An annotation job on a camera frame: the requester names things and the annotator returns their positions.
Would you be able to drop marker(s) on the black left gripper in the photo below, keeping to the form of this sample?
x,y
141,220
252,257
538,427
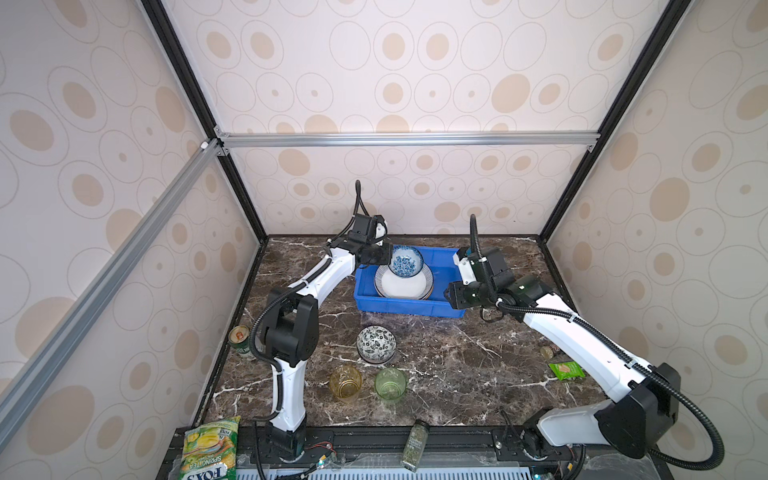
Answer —
x,y
385,254

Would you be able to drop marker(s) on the silver aluminium side rail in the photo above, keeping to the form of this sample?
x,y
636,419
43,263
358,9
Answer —
x,y
47,362

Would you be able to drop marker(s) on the black right corner post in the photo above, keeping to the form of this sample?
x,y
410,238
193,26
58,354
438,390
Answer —
x,y
651,50

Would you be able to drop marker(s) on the black striped white plate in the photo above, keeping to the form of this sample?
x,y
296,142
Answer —
x,y
389,285

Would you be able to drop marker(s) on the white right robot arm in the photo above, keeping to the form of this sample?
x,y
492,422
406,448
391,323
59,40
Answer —
x,y
636,413

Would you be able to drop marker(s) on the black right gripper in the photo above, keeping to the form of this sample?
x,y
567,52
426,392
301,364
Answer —
x,y
455,297

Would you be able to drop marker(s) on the blue floral ceramic bowl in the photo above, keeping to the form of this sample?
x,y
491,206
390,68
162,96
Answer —
x,y
406,261

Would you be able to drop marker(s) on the leaf patterned ceramic bowl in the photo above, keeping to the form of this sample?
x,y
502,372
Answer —
x,y
376,345

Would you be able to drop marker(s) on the green beverage can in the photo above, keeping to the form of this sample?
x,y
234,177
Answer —
x,y
238,339

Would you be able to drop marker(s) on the silver aluminium crossbar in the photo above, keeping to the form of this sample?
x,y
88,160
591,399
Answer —
x,y
410,139

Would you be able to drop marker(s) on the yellow glass cup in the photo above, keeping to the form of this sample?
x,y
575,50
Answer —
x,y
345,383

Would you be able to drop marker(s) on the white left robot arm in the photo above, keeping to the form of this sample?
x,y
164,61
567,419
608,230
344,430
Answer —
x,y
286,332

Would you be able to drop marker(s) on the small green packet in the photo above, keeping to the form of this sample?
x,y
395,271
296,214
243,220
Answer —
x,y
567,370

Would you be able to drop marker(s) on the spice jar with herbs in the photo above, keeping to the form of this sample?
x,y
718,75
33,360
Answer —
x,y
415,445

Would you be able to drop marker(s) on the black corner frame post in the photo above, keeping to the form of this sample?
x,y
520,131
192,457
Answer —
x,y
160,22

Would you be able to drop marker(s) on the blue plastic bin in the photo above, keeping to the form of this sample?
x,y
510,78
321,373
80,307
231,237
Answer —
x,y
440,262

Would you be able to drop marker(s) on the brown spice jar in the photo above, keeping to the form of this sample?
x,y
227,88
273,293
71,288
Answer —
x,y
547,352

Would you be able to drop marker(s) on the yellow green snack bag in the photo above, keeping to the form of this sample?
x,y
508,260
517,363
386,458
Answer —
x,y
210,451

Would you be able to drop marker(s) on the green glass cup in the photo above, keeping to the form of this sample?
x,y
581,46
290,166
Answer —
x,y
390,383

